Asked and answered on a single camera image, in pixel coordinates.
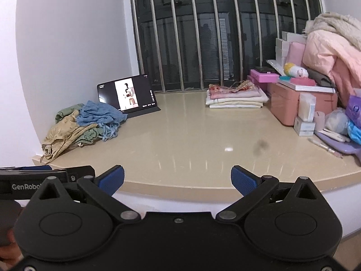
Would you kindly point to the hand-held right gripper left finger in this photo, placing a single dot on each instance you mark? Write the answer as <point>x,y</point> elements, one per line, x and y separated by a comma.
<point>112,181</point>

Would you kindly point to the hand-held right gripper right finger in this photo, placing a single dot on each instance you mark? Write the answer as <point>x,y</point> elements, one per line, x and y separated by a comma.
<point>243,181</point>

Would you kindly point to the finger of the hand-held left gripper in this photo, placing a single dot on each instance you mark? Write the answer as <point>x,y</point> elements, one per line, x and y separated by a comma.
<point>81,172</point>

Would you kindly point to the blue crinkled garment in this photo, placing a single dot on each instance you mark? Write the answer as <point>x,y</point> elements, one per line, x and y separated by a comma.
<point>98,113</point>

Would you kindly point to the person's left hand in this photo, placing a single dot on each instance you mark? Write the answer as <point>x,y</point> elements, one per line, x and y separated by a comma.
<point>5,231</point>

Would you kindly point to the beige garment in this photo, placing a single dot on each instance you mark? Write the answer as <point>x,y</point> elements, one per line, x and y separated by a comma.
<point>62,135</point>

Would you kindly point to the cream folded garment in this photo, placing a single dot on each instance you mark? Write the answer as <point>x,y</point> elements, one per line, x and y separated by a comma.
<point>237,106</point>

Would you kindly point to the flat white cosmetic box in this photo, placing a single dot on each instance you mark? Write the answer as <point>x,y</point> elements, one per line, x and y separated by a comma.
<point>306,133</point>

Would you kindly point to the pink folded garment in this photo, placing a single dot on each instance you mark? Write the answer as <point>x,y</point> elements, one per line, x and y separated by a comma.
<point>248,94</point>

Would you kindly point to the pink storage box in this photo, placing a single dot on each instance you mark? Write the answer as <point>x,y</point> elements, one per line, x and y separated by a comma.
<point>284,104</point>

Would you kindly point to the black tablet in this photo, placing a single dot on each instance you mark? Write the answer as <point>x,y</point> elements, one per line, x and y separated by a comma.
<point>141,93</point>

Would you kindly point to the floral folded garment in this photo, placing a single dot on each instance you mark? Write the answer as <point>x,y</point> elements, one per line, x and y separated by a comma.
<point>234,88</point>

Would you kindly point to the pink roll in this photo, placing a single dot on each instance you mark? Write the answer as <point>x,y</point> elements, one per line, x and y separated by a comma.
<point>320,122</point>

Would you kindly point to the white tissue pack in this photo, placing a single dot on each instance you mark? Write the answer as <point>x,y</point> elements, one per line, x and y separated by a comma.
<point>306,107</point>

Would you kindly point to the white tube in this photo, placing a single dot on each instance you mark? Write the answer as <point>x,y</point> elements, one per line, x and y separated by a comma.
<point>337,137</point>

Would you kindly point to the magenta box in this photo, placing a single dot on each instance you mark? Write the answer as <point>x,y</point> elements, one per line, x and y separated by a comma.
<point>262,76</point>

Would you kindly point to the purple tray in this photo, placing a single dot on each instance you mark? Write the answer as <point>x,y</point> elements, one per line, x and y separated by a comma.
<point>344,146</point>

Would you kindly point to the clear plastic bag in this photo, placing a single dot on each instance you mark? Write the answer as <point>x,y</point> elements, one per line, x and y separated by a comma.
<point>337,121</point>

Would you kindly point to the black wallet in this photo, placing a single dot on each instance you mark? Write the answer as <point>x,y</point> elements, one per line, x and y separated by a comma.
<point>263,69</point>

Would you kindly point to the white flat board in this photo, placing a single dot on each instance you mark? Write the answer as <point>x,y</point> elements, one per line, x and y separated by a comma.
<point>310,88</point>

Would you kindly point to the clear plastic packet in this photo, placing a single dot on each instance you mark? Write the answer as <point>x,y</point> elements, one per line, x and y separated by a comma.
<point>275,65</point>

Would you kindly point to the yellow white plush toy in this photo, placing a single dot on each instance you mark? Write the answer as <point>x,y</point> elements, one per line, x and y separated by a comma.
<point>294,70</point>

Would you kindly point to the blue packet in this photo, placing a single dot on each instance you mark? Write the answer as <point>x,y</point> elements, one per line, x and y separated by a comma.
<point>356,132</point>

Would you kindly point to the black bag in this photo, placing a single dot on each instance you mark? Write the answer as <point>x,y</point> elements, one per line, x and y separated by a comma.
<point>321,79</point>

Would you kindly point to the small white cardboard box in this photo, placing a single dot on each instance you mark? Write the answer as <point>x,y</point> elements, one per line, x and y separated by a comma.
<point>282,43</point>
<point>281,55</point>

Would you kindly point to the purple packet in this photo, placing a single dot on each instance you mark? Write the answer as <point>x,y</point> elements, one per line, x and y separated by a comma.
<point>354,110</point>

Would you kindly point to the wide white cardboard box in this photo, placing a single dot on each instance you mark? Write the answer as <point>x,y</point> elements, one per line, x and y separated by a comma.
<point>293,36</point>

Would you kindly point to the pink quilt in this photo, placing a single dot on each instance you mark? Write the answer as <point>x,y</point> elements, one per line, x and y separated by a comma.
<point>327,50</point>

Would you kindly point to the metal window guard rail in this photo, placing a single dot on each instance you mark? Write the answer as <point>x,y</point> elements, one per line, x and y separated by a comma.
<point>175,34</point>

